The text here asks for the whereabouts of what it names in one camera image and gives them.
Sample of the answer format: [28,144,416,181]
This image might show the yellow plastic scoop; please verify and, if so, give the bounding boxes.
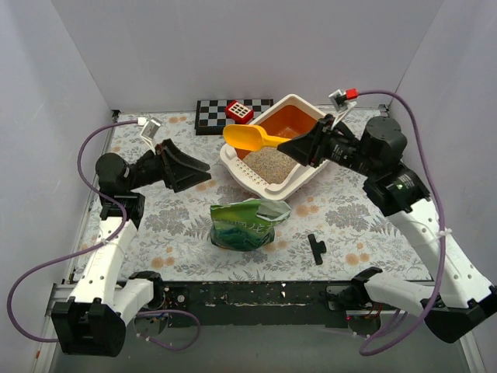
[223,124,289,152]

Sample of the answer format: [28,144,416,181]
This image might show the purple cable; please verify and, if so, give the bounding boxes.
[355,89,447,357]
[6,118,201,350]

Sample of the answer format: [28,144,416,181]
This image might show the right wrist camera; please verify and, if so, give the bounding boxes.
[328,89,358,114]

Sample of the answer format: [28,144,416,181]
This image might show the white orange litter box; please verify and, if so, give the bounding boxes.
[220,94,329,200]

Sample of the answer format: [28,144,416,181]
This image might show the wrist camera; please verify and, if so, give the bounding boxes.
[137,117,162,151]
[328,89,358,114]

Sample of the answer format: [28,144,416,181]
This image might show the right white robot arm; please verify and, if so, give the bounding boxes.
[277,115,496,343]

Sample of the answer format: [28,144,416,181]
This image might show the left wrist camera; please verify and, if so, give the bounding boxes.
[137,117,162,151]

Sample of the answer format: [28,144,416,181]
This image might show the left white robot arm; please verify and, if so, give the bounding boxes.
[51,139,211,357]

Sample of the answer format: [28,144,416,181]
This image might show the black white checkerboard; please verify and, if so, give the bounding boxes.
[194,98,274,135]

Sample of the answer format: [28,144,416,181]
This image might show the floral tablecloth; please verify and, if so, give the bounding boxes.
[120,112,429,281]

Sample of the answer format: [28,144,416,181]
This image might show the cat litter pile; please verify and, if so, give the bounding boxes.
[242,147,297,184]

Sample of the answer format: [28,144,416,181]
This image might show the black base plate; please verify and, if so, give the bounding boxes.
[123,280,384,327]

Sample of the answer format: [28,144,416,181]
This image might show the green litter bag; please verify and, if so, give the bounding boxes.
[210,198,292,252]

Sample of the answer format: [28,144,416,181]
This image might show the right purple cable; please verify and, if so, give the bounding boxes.
[355,89,447,357]

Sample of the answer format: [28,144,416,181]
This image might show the black bag clip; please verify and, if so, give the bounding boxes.
[308,234,327,265]

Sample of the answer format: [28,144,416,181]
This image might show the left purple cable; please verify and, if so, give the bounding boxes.
[6,118,201,350]

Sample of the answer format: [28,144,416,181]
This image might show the red white grid block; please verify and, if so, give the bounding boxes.
[224,100,254,124]

